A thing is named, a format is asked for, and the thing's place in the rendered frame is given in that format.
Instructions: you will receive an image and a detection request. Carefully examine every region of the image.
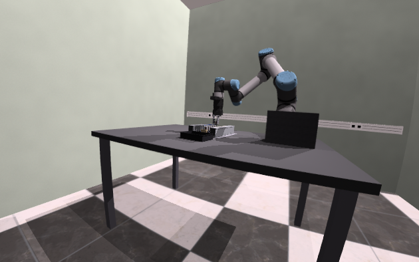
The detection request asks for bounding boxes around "white relay panel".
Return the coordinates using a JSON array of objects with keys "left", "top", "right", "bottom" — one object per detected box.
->
[{"left": 188, "top": 124, "right": 235, "bottom": 139}]

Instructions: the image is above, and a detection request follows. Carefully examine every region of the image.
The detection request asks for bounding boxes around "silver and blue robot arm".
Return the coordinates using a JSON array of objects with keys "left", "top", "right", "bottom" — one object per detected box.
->
[{"left": 214, "top": 48, "right": 297, "bottom": 112}]

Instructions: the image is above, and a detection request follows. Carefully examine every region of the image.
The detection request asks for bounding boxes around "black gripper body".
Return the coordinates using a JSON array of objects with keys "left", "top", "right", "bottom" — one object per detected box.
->
[{"left": 210, "top": 92, "right": 223, "bottom": 115}]

